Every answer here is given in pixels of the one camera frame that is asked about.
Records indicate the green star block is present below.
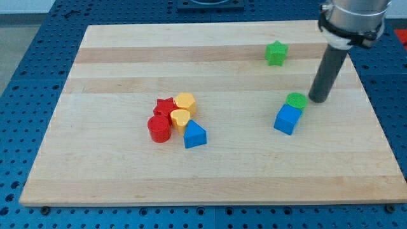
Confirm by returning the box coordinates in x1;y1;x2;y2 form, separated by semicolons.
265;41;289;66

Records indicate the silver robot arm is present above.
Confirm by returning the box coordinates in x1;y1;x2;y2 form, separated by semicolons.
318;0;391;50

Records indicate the red star block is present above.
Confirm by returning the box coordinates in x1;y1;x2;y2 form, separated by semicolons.
153;97;178;122

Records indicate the green circle block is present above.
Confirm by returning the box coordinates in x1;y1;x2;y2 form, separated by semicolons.
286;92;308;111

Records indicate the wooden board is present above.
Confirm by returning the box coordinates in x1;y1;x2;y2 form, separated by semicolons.
20;20;406;207

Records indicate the yellow heart block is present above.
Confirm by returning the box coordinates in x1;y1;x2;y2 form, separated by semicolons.
170;109;191;135

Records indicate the blue triangle block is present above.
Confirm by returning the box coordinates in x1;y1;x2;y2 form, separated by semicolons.
183;120;207;148

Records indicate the yellow hexagon block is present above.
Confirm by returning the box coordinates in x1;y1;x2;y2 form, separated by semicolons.
174;92;197;116

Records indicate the red cylinder block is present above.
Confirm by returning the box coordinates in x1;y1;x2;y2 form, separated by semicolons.
148;115;171;143

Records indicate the blue cube block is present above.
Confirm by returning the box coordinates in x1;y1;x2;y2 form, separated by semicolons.
273;104;303;135

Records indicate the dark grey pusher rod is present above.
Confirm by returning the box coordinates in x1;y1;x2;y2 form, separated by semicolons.
308;45;348;103

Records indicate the black cable strap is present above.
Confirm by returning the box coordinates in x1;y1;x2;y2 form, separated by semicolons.
317;3;386;50

